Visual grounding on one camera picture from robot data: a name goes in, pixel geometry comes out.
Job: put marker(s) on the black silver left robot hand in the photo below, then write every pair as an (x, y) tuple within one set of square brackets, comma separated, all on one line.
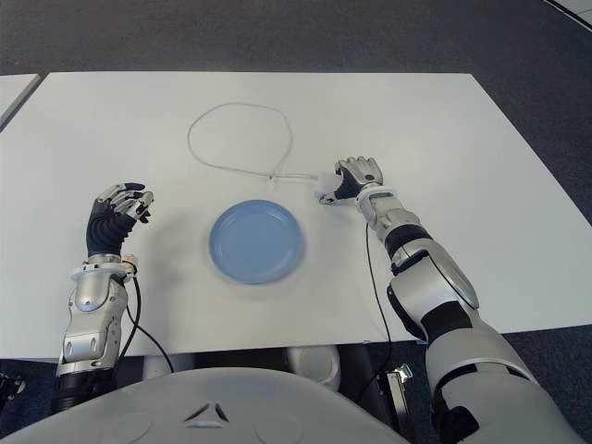
[(106, 229)]

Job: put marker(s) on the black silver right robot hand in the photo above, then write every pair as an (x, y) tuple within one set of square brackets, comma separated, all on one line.
[(363, 173)]

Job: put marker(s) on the white charger adapter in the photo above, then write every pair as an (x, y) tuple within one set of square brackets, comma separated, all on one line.
[(328, 181)]

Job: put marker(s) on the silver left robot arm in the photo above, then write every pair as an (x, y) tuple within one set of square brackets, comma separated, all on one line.
[(90, 314)]

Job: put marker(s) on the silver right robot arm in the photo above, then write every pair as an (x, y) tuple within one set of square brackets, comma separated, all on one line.
[(439, 287)]

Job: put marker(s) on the blue round plate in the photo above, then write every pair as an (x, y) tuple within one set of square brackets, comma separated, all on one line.
[(256, 240)]

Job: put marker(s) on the white side table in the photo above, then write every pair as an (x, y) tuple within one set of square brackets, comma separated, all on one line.
[(14, 92)]

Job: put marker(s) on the grey robot torso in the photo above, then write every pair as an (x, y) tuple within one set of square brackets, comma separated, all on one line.
[(208, 407)]

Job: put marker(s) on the silver metal bracket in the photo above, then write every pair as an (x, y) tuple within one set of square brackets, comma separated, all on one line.
[(395, 384)]

